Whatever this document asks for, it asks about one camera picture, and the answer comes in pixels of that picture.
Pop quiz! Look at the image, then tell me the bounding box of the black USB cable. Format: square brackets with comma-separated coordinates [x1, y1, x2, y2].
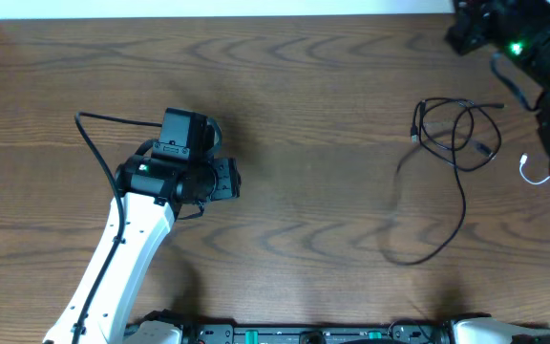
[379, 97, 506, 267]

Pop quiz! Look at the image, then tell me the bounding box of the white USB cable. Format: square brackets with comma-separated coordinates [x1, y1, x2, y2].
[518, 152, 550, 186]

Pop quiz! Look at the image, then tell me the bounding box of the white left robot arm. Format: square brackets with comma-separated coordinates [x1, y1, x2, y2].
[44, 108, 241, 343]

